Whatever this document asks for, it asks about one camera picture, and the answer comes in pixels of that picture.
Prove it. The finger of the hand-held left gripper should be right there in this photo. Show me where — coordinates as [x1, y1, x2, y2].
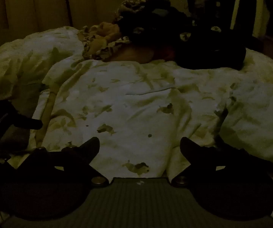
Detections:
[9, 115, 43, 130]

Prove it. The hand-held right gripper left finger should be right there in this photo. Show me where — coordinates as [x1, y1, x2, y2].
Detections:
[20, 136, 109, 186]

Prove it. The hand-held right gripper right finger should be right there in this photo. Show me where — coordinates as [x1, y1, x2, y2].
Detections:
[172, 136, 258, 186]

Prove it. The pile of dark clothes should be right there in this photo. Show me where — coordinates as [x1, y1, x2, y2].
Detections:
[117, 3, 247, 70]

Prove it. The white floral bed quilt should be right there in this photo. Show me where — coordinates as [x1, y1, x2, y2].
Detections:
[0, 26, 273, 221]

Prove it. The beige patterned cloth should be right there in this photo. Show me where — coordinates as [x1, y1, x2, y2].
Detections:
[79, 21, 133, 62]

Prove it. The reddish cloth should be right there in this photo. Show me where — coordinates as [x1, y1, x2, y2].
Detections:
[108, 44, 177, 64]

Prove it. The beige panelled wardrobe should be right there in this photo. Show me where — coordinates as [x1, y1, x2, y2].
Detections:
[0, 0, 165, 57]

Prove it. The hanging striped clothing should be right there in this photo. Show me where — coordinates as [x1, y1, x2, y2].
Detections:
[185, 0, 273, 38]

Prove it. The speckled knit cloth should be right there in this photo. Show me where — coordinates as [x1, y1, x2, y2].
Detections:
[114, 0, 171, 24]

